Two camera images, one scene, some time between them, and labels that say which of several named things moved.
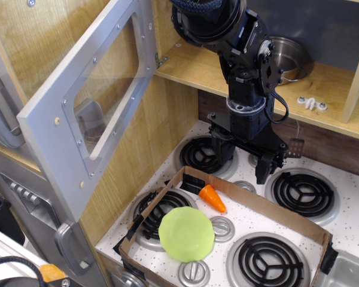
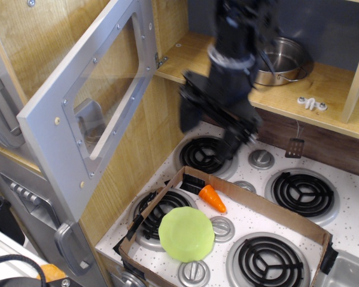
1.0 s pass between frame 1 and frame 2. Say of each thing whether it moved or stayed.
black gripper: moved
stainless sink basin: stayed
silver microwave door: stayed
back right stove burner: stayed
